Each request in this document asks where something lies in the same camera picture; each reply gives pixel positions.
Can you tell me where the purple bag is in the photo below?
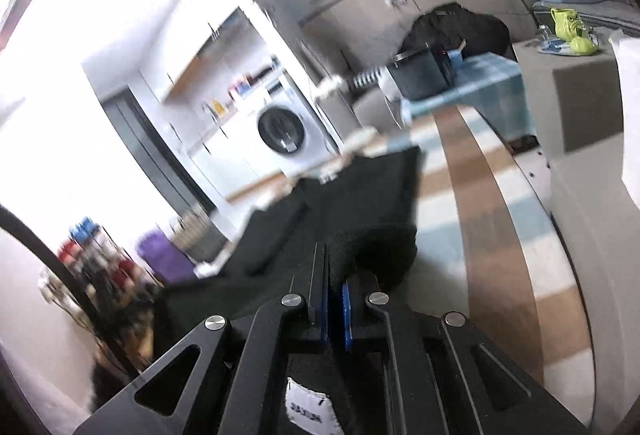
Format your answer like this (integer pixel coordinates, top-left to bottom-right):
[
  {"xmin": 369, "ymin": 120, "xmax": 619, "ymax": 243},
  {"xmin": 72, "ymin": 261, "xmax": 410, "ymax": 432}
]
[{"xmin": 136, "ymin": 229, "xmax": 196, "ymax": 285}]

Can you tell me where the black cable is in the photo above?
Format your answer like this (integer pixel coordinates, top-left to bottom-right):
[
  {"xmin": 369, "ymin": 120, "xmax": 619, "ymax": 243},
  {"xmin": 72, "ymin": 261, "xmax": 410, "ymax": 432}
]
[{"xmin": 0, "ymin": 204, "xmax": 141, "ymax": 379}]

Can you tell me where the light blue tablecloth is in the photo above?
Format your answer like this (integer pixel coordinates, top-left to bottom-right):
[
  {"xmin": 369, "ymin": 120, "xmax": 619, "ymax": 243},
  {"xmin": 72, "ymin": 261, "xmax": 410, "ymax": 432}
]
[{"xmin": 400, "ymin": 53, "xmax": 537, "ymax": 142}]

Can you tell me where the black jacket pile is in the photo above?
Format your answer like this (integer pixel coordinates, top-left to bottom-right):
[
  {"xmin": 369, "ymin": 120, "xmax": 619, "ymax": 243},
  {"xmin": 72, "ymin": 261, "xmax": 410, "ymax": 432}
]
[{"xmin": 398, "ymin": 2, "xmax": 511, "ymax": 58}]

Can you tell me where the green plush toy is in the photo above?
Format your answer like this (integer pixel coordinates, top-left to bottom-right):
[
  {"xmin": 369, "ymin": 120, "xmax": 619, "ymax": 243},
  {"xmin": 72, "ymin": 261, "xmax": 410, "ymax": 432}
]
[{"xmin": 550, "ymin": 7, "xmax": 598, "ymax": 56}]

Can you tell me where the black knit garment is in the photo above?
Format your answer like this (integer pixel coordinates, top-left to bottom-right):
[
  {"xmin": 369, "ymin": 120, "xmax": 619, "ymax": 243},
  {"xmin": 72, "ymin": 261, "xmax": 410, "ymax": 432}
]
[{"xmin": 154, "ymin": 147, "xmax": 422, "ymax": 434}]

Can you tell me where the black white checkered pillow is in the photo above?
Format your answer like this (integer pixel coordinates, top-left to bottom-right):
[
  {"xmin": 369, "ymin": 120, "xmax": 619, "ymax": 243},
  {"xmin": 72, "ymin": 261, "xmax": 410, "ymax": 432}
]
[{"xmin": 347, "ymin": 67, "xmax": 383, "ymax": 93}]

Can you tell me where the woven straw basket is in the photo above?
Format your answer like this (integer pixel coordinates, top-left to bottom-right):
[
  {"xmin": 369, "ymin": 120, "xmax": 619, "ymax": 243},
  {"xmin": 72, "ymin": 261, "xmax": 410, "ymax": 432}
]
[{"xmin": 169, "ymin": 204, "xmax": 228, "ymax": 263}]

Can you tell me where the checkered brown blue blanket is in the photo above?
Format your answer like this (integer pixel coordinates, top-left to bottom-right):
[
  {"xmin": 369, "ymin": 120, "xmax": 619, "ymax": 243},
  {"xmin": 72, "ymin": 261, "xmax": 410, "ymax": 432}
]
[{"xmin": 344, "ymin": 104, "xmax": 597, "ymax": 421}]

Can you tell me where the grey storage box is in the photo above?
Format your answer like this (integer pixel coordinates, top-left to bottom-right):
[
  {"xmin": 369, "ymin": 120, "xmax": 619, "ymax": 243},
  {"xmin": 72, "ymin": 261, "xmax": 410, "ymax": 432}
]
[{"xmin": 512, "ymin": 26, "xmax": 626, "ymax": 156}]

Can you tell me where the shoe rack with shoes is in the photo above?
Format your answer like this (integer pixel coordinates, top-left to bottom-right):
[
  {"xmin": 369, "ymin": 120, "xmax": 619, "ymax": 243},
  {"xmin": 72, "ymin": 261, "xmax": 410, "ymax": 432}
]
[{"xmin": 38, "ymin": 217, "xmax": 160, "ymax": 371}]

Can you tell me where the white kitchen cabinet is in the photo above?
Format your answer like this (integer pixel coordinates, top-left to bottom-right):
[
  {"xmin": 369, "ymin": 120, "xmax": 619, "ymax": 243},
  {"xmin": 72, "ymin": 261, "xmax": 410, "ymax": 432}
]
[{"xmin": 84, "ymin": 4, "xmax": 302, "ymax": 201}]

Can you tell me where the white washing machine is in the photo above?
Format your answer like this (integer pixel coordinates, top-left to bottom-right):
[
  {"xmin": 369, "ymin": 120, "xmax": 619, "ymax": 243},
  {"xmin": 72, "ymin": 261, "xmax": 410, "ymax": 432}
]
[{"xmin": 244, "ymin": 84, "xmax": 334, "ymax": 177}]

